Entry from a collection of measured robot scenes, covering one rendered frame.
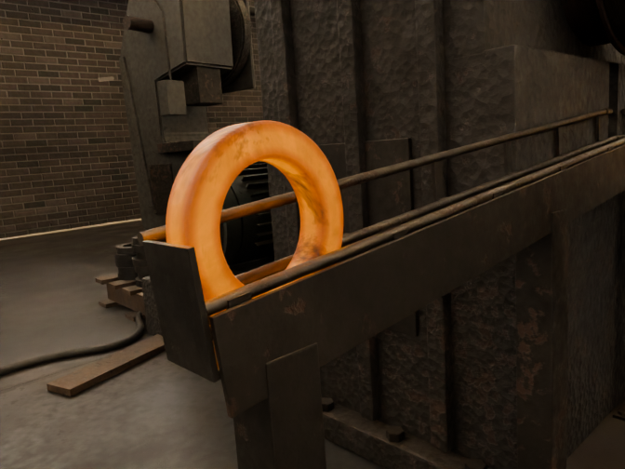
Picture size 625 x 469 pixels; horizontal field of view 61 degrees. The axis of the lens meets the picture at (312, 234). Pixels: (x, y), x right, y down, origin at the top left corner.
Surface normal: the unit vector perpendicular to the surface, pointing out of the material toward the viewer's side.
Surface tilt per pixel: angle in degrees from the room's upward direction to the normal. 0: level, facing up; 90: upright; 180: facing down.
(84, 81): 90
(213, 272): 90
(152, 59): 90
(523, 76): 90
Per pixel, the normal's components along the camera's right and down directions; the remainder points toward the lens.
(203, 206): 0.72, 0.06
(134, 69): -0.60, 0.17
